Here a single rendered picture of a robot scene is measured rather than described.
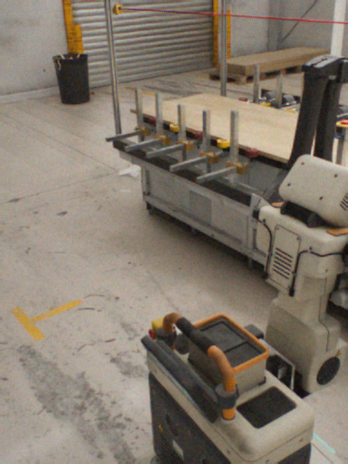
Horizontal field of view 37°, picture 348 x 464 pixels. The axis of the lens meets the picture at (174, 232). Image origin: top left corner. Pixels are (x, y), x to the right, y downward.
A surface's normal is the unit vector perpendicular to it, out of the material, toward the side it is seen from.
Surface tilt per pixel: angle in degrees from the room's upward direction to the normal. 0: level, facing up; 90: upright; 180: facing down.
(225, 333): 0
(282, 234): 82
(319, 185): 48
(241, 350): 0
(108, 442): 0
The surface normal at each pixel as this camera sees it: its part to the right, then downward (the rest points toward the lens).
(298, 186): -0.65, -0.40
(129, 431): -0.04, -0.89
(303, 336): -0.84, 0.14
